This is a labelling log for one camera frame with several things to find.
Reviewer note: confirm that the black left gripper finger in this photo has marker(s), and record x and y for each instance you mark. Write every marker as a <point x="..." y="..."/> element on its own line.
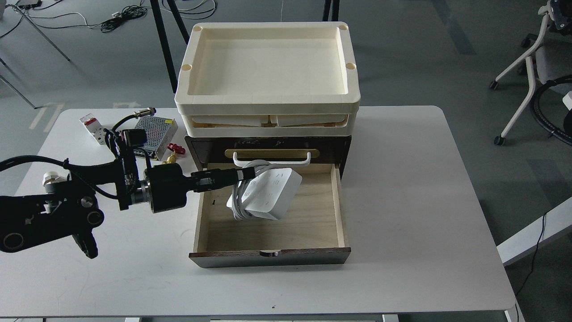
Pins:
<point x="221" y="178"/>

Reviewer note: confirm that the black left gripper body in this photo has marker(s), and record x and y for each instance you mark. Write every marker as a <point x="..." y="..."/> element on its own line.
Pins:
<point x="168" y="186"/>

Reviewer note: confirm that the white power strip with cable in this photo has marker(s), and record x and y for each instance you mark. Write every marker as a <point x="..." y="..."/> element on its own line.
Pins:
<point x="268" y="195"/>

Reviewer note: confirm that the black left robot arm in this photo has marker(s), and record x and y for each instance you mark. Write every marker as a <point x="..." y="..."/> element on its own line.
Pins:
<point x="70" y="207"/>

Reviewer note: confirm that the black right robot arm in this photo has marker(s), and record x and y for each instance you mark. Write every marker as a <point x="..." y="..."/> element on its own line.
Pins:
<point x="553" y="117"/>

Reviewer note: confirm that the metal mesh power supply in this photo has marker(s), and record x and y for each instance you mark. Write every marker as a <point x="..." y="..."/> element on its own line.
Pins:
<point x="159" y="132"/>

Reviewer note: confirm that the cream plastic lower tray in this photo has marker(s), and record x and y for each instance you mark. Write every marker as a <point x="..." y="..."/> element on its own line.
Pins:
<point x="295" y="125"/>

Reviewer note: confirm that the cream plastic tray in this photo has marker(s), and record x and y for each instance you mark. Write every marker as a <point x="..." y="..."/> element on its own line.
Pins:
<point x="275" y="68"/>
<point x="295" y="125"/>

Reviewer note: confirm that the white red circuit breaker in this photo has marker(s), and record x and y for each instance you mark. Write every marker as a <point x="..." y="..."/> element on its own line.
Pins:
<point x="95" y="128"/>

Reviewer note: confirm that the white plastic pipe valve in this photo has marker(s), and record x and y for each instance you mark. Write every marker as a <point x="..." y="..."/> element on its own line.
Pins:
<point x="51" y="179"/>

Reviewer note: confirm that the open wooden drawer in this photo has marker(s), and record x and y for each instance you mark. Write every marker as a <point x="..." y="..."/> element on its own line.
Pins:
<point x="312" y="232"/>

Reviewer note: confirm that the cream plastic top tray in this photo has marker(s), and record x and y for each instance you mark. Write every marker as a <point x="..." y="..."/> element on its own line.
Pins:
<point x="275" y="68"/>

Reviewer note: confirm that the white adjacent table edge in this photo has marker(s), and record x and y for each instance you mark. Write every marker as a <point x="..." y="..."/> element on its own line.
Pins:
<point x="548" y="228"/>

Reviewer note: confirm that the brass valve red handle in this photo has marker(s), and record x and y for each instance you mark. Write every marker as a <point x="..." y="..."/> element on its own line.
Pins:
<point x="176" y="151"/>

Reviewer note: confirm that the white drawer handle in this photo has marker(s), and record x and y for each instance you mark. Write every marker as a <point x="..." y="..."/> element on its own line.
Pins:
<point x="286" y="159"/>

